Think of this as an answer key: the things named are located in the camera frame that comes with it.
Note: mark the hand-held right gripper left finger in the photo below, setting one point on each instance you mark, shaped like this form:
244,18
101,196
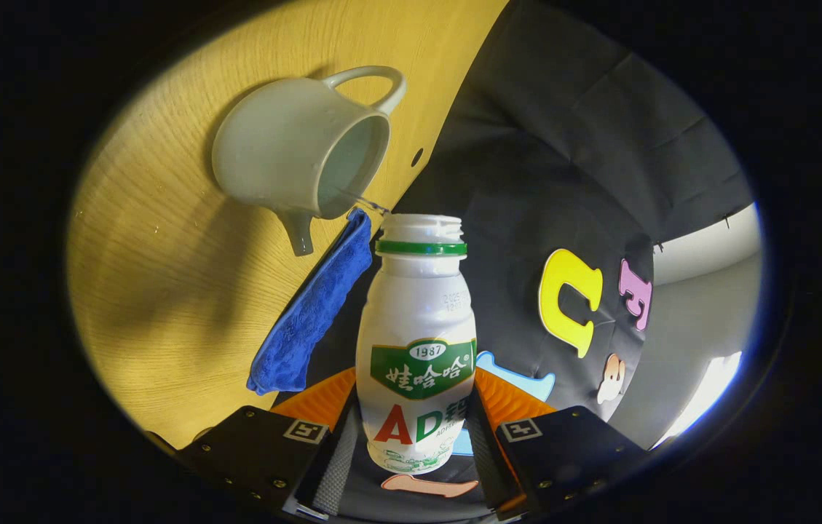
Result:
334,473

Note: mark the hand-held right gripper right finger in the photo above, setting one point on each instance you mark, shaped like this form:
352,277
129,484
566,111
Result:
487,458

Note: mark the white water bottle green label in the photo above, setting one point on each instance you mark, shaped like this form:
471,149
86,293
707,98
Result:
414,313

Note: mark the white teacup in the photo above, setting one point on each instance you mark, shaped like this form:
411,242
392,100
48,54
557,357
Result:
272,145

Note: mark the blue towel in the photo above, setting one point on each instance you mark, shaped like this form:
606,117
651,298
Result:
309,320

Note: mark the black backdrop cloth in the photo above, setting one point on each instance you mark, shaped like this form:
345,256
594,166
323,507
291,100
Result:
527,145

